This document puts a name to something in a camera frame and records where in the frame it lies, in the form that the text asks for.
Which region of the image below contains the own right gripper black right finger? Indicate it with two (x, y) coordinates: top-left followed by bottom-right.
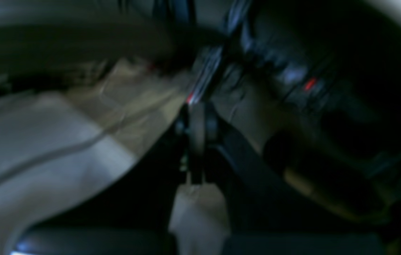
(202, 103), (385, 255)

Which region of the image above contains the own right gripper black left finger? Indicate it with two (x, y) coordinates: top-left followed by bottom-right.
(13, 105), (188, 255)

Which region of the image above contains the black power strip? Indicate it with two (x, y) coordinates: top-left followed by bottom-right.
(224, 0), (401, 123)

